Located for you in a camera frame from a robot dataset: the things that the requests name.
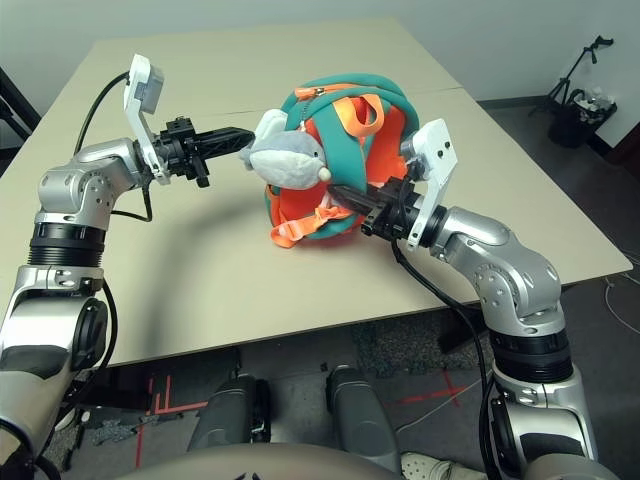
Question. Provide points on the grey robot left leg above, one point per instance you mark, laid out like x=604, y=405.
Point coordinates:
x=225, y=415

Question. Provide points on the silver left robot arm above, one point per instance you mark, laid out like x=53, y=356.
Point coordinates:
x=75, y=190

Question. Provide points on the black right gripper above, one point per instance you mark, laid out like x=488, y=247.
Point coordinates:
x=395, y=210

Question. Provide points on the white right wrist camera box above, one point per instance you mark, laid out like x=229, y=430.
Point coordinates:
x=440, y=150

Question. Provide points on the white sneaker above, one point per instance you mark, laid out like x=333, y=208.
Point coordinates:
x=425, y=467

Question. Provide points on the black bin with clutter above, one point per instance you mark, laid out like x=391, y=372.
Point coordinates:
x=570, y=130

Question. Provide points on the beige robot torso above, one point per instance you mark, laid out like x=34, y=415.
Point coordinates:
x=280, y=465

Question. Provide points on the grey white plush toy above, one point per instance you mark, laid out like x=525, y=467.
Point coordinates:
x=285, y=160

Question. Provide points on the teal and orange backpack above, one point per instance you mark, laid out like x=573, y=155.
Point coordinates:
x=345, y=160

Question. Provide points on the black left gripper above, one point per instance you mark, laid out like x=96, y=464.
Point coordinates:
x=180, y=150

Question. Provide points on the black table leg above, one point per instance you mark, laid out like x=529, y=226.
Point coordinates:
x=457, y=340

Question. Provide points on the black tripod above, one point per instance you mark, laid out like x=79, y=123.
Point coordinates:
x=575, y=70

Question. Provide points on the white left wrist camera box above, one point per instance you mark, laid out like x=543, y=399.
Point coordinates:
x=142, y=85

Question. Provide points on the black framed side table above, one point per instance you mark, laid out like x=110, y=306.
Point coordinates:
x=15, y=97

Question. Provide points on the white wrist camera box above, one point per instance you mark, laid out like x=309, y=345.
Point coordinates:
x=440, y=150
x=142, y=85

